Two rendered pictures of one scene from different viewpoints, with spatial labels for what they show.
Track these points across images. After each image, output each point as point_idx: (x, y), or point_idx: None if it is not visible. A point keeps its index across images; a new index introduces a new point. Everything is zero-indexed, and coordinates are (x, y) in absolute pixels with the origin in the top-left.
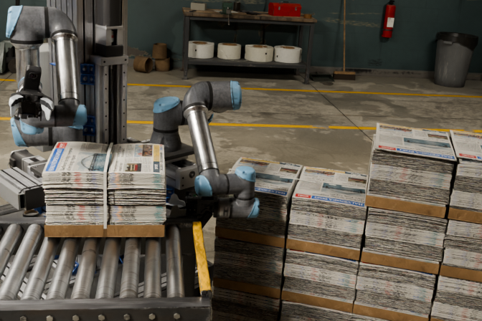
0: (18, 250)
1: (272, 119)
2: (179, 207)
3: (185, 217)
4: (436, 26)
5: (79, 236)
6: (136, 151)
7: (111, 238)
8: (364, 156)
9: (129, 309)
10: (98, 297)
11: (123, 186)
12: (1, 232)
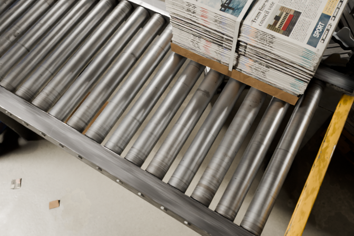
0: (142, 59)
1: None
2: (345, 46)
3: (343, 69)
4: None
5: (204, 65)
6: None
7: (235, 80)
8: None
9: (189, 223)
10: (171, 182)
11: (258, 44)
12: (146, 18)
